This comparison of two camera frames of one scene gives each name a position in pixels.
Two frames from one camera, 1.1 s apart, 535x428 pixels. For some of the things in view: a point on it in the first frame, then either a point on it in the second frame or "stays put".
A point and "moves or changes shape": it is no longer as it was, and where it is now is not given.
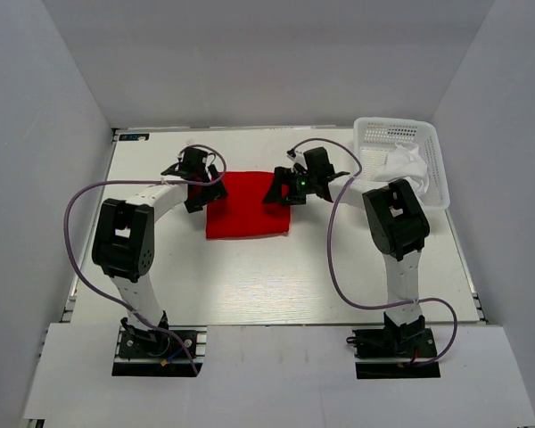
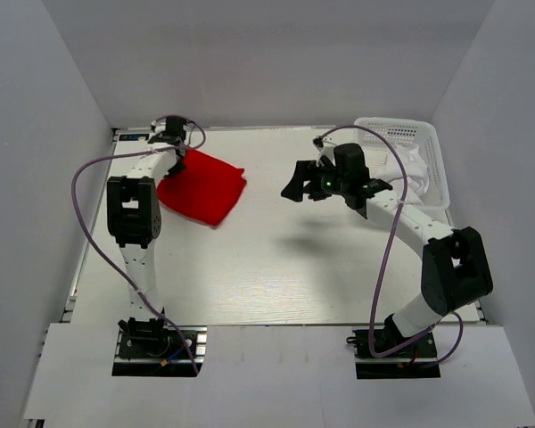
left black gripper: [216, 192] -> [176, 169]
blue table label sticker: [134, 136] stays put
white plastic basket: [374, 137] stays put
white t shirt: [405, 161] stays put
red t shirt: [242, 211] moves or changes shape
